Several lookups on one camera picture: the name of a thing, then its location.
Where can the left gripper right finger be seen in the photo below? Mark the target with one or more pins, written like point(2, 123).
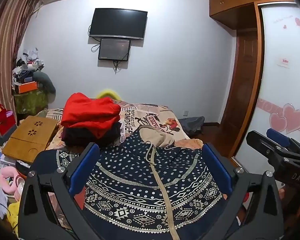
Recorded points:
point(264, 218)

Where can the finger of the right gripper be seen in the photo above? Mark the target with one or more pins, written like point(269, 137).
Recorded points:
point(278, 137)

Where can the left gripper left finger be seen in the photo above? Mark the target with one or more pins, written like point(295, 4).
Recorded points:
point(37, 219)

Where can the navy patterned hooded garment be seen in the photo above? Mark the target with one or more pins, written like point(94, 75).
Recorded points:
point(147, 187)

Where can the dark folded clothes stack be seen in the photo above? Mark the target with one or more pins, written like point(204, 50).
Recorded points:
point(81, 137)

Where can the yellow knitted blanket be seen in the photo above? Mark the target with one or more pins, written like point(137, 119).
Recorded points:
point(12, 216)

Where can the wooden wardrobe with sliding door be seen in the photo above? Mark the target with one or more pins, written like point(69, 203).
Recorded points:
point(275, 97)

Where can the pink plush toy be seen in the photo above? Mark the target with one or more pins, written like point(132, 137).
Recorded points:
point(11, 182)

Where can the brown wooden door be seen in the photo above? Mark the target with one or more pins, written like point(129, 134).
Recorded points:
point(240, 88)

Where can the wooden folding lap desk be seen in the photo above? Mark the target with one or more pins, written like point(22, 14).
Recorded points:
point(30, 138)

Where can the dark bag on floor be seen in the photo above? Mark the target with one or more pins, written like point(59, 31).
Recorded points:
point(192, 126)

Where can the red folded garment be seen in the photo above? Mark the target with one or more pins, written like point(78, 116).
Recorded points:
point(95, 115)

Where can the orange box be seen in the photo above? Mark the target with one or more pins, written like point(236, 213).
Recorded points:
point(26, 87)

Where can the printed bed blanket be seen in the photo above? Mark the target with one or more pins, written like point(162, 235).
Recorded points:
point(132, 116)

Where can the grey neck pillow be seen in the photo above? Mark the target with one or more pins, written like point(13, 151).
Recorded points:
point(45, 81)

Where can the yellow foam tube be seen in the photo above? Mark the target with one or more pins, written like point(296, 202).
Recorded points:
point(108, 93)

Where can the striped brown curtain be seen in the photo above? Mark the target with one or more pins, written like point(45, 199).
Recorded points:
point(14, 19)

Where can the large wall television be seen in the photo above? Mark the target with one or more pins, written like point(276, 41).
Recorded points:
point(118, 23)

